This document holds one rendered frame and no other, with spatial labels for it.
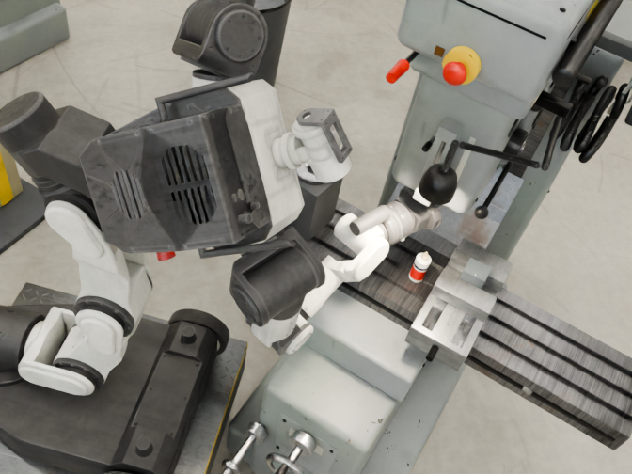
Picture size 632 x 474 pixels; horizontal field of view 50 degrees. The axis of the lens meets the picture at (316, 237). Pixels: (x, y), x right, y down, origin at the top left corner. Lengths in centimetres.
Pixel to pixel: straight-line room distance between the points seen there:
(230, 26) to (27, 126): 42
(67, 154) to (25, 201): 199
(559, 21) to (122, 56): 319
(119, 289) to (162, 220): 47
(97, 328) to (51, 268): 143
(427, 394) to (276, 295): 148
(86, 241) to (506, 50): 83
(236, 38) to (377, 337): 99
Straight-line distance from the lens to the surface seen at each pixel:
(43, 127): 130
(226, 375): 225
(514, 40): 113
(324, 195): 176
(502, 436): 284
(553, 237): 356
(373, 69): 417
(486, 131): 139
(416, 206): 161
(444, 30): 116
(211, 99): 112
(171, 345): 206
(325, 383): 187
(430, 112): 142
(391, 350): 181
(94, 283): 156
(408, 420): 251
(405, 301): 181
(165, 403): 200
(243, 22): 110
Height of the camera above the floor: 239
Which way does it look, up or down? 50 degrees down
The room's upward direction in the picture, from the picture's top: 13 degrees clockwise
